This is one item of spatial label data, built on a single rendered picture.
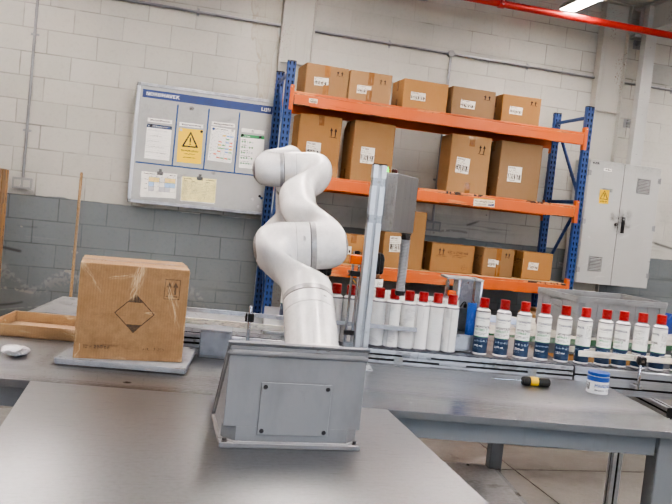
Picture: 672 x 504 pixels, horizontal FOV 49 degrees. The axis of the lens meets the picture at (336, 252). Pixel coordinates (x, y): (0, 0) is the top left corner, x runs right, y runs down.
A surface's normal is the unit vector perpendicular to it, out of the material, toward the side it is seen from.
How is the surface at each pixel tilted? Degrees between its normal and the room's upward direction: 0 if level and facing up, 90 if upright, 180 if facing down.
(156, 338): 90
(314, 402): 90
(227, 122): 90
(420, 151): 90
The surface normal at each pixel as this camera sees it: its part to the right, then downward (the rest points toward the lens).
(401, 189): 0.86, 0.11
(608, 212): 0.24, 0.07
